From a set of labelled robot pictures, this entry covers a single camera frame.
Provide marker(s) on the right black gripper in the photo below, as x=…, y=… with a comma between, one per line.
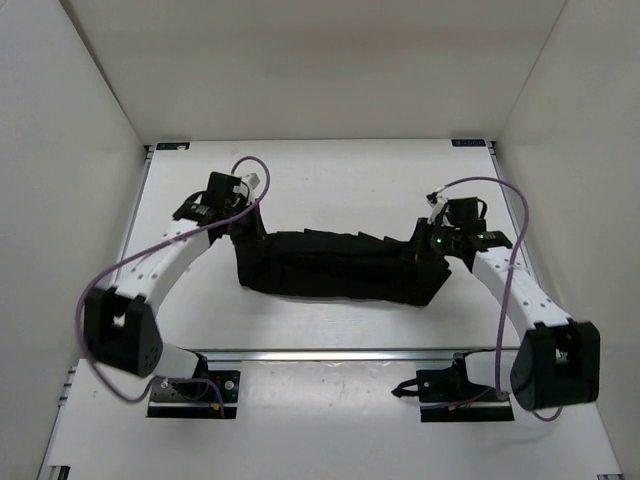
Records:
x=423, y=229

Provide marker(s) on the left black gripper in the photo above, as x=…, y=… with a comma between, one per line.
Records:
x=241, y=202

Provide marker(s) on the black skirt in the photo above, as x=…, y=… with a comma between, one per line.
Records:
x=326, y=265

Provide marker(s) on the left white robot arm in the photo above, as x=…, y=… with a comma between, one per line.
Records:
x=119, y=322

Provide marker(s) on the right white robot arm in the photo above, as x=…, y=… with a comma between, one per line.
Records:
x=558, y=361

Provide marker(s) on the left blue label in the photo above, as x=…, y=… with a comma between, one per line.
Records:
x=172, y=146

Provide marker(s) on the blue label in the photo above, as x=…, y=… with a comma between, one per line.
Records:
x=468, y=143
x=172, y=146

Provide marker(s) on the right blue label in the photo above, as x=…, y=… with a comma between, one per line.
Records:
x=468, y=143

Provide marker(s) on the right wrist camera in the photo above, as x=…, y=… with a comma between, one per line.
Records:
x=439, y=208

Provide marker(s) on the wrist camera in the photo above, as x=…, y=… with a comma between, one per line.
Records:
x=439, y=208
x=248, y=185

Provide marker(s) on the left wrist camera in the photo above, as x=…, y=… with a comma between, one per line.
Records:
x=248, y=185

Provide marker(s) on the aluminium rail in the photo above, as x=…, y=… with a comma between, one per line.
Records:
x=328, y=355

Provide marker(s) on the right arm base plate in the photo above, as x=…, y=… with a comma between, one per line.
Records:
x=447, y=396

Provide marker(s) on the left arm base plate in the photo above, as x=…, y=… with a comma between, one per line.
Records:
x=197, y=401

